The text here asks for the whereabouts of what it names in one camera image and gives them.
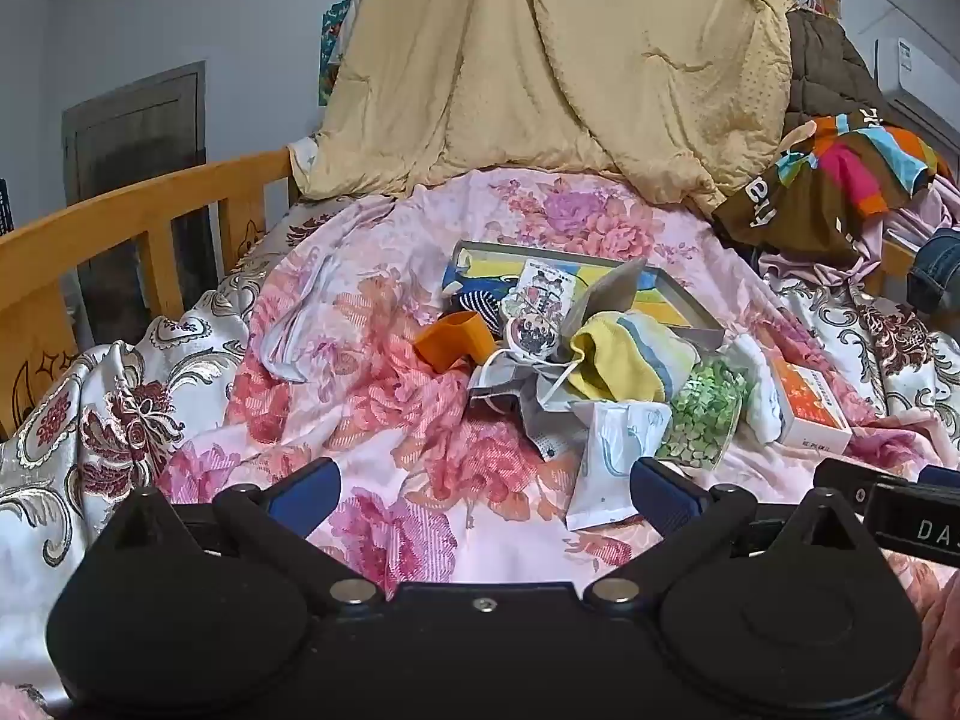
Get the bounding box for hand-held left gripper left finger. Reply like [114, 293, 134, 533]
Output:
[97, 457, 380, 610]

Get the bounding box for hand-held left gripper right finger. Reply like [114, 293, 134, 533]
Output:
[585, 457, 871, 610]

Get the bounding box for white plastic packet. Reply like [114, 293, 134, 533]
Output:
[566, 401, 672, 531]

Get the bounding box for white quilted cloth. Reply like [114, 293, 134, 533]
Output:
[729, 334, 782, 445]

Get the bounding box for yellow striped sock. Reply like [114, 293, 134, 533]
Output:
[568, 311, 698, 404]

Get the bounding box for grey face mask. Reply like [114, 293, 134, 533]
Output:
[469, 358, 580, 462]

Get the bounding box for grey felt pouch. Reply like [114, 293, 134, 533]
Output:
[566, 259, 647, 338]

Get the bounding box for black white striped sock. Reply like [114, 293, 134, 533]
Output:
[448, 286, 502, 335]

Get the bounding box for grey metal tray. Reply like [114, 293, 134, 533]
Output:
[450, 240, 726, 350]

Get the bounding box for small cardboard box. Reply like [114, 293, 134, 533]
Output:
[765, 356, 854, 458]

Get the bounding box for pink floral quilt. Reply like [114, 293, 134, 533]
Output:
[154, 169, 960, 601]

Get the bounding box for person's pink fleece clothing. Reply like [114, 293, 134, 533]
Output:
[904, 585, 960, 720]

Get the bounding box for blue jeans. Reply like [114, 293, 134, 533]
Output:
[906, 229, 960, 314]

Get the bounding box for brocade satin bedsheet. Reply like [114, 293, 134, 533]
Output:
[0, 202, 960, 698]

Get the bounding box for lilac cloth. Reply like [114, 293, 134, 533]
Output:
[757, 180, 960, 295]

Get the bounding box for cartoon printed packet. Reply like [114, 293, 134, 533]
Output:
[506, 259, 580, 358]

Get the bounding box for brown multicoloured striped garment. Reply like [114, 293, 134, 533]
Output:
[711, 111, 957, 256]

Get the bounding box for cartoon printed towel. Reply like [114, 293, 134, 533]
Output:
[442, 249, 710, 331]

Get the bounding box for white printed cloth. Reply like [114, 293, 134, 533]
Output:
[289, 133, 325, 192]

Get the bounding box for white air conditioner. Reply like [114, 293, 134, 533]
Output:
[874, 36, 960, 137]

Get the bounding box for brown quilted jacket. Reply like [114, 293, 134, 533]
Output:
[784, 7, 912, 137]

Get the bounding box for grey door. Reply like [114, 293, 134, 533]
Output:
[61, 61, 207, 331]

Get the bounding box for yellow blanket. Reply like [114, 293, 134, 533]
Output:
[291, 0, 792, 215]

